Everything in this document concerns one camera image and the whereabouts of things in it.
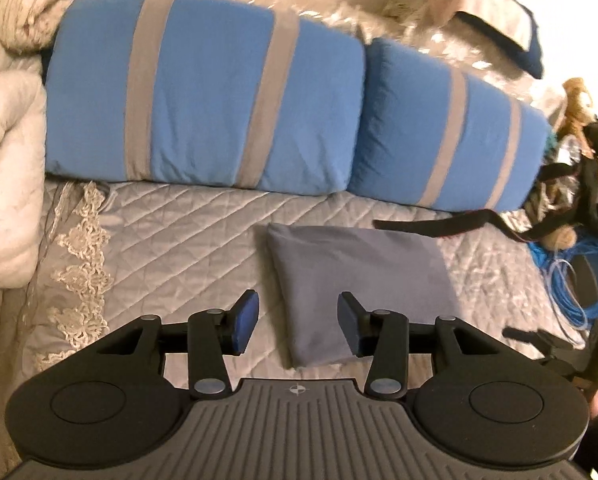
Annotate grey fleece garment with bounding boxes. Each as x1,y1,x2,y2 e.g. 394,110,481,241
267,223,462,367

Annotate grey quilted bedspread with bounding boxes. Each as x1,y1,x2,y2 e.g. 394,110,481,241
0,179,580,461

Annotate black bag with clutter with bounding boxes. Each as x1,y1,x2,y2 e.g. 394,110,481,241
522,120,598,252

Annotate tan teddy bear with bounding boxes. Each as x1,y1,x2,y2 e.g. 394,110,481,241
558,77,596,150

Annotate blue pillow grey stripes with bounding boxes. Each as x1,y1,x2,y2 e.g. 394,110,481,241
45,0,364,195

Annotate white fluffy duvet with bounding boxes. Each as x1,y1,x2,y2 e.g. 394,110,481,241
0,43,46,310

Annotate navy white pillow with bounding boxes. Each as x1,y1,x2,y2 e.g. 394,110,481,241
428,0,544,79

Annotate blue cable coil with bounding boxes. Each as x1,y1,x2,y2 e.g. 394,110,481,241
528,236,598,334

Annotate black strap red edge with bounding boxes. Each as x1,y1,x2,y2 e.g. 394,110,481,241
373,208,578,243

